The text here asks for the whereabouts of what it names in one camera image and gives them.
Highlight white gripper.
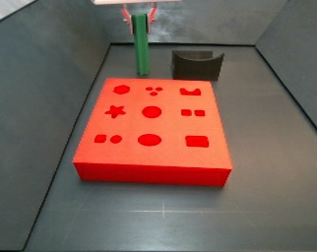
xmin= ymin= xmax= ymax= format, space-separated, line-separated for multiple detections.
xmin=93 ymin=0 xmax=182 ymax=34

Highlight red shape-sorting board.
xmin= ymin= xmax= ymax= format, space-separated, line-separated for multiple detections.
xmin=74 ymin=79 xmax=233 ymax=187

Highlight black curved holder stand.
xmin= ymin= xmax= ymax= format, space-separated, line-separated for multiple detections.
xmin=173 ymin=50 xmax=225 ymax=81

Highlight green star-profile bar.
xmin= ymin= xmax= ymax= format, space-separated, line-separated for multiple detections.
xmin=131 ymin=14 xmax=150 ymax=76

